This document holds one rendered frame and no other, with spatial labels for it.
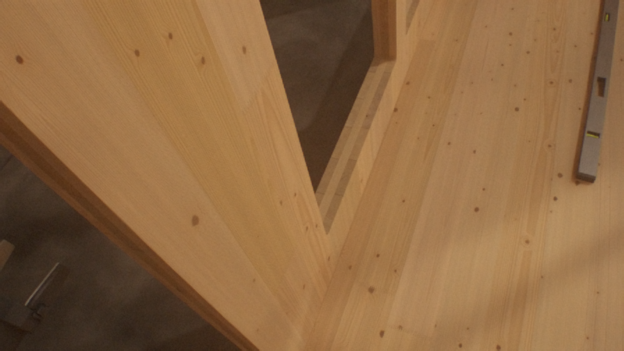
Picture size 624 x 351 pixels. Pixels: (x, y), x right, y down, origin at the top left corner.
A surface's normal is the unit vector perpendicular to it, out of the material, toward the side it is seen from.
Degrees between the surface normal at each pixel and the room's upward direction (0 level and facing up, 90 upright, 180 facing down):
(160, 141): 90
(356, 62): 0
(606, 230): 0
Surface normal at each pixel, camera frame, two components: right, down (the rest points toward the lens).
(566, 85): -0.15, -0.56
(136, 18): 0.92, 0.22
